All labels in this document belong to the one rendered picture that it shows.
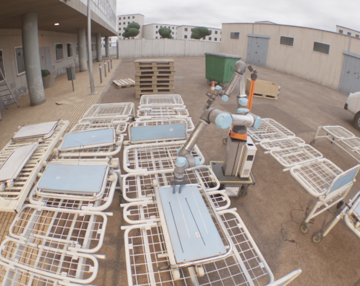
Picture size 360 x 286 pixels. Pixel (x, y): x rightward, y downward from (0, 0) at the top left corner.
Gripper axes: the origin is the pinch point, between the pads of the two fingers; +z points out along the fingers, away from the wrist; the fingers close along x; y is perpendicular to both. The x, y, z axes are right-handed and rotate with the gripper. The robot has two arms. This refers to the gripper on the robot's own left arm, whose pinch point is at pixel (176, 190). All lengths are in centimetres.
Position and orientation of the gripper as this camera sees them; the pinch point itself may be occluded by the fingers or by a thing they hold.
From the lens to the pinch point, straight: 156.6
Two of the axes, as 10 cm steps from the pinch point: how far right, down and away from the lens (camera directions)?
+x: 9.7, 0.0, 2.4
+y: 2.0, 4.9, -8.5
